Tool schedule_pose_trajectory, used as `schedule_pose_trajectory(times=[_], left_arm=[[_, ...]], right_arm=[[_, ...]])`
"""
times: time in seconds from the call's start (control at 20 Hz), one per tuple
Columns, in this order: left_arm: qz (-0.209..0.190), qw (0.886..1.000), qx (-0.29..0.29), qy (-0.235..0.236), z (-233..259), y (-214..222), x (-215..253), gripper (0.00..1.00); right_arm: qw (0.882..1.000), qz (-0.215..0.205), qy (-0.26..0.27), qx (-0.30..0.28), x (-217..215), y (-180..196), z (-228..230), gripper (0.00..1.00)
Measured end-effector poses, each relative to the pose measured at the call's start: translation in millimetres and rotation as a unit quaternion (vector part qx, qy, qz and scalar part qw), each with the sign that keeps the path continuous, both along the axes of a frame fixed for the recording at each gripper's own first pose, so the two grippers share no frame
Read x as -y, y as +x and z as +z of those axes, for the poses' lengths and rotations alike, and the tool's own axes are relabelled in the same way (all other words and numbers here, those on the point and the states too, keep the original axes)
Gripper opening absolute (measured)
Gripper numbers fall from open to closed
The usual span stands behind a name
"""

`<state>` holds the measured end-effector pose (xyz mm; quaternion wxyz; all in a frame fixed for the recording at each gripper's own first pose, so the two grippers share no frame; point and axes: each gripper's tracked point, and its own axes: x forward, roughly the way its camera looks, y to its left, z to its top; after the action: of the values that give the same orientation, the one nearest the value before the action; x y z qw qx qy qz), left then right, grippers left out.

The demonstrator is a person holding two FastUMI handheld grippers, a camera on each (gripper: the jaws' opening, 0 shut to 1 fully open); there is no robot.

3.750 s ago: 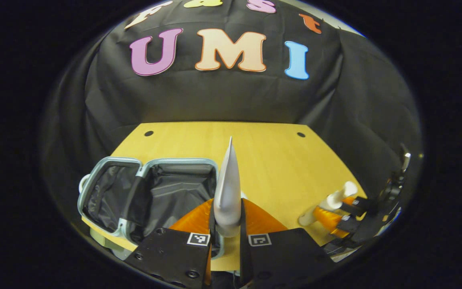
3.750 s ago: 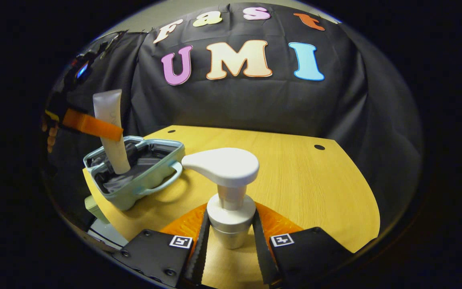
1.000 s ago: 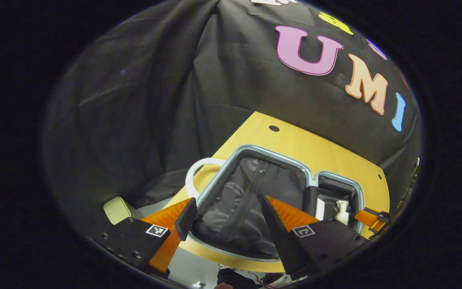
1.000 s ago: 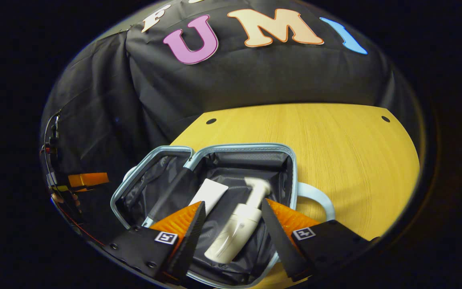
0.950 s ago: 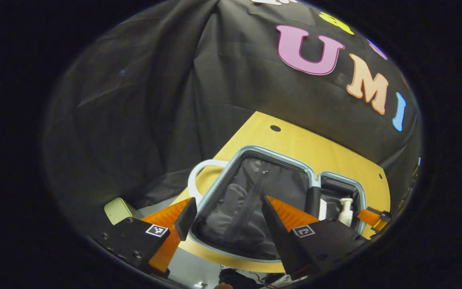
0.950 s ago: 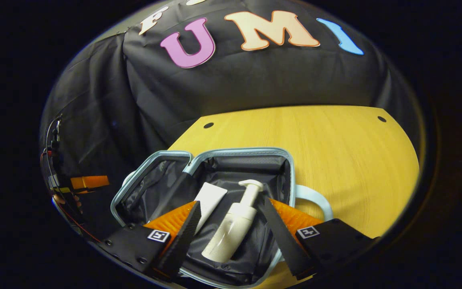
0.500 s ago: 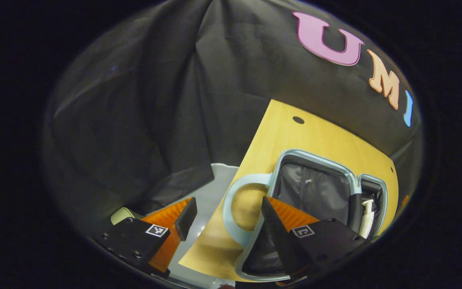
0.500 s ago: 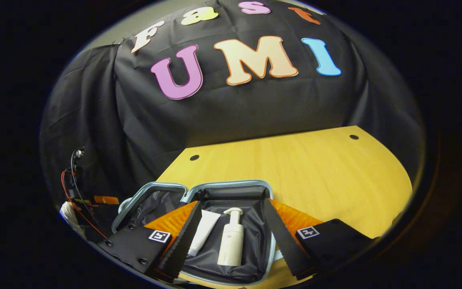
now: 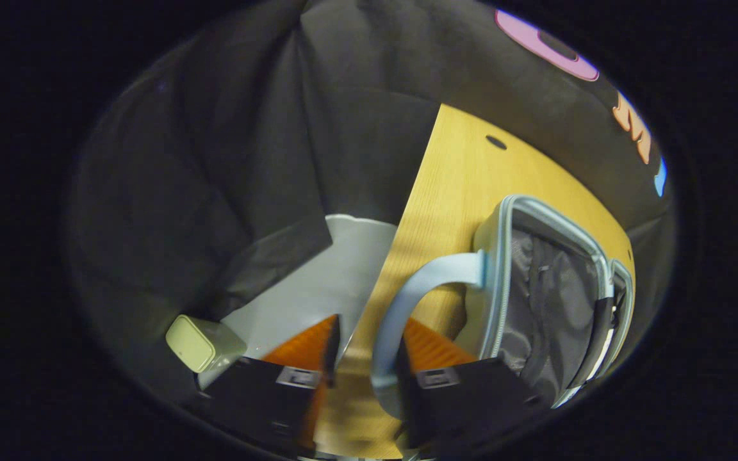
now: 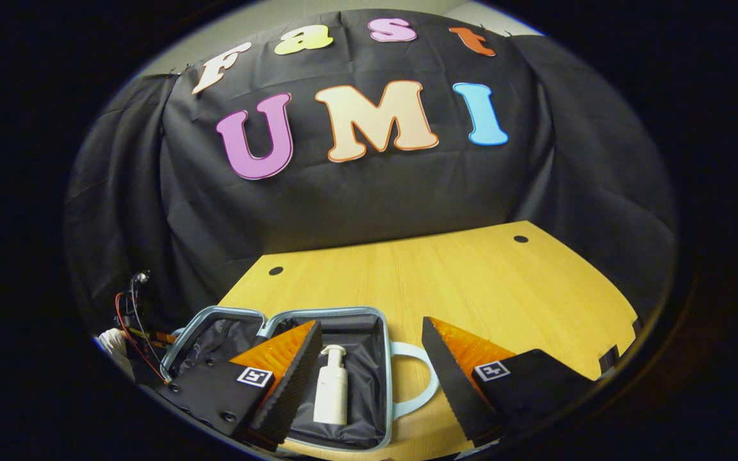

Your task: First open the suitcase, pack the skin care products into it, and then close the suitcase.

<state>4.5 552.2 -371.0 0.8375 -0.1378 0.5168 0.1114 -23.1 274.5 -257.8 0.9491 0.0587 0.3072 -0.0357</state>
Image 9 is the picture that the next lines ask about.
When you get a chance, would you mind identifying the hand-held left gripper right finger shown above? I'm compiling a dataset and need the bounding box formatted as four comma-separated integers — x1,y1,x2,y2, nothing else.
395,318,545,451

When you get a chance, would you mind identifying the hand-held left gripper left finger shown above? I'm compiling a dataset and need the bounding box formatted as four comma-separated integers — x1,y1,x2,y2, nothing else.
197,313,343,458

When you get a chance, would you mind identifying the cream rectangular container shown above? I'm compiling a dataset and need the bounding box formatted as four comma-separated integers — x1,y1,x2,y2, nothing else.
165,314,249,374

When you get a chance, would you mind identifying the black backdrop cloth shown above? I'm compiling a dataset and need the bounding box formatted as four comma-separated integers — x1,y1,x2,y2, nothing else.
65,0,677,410

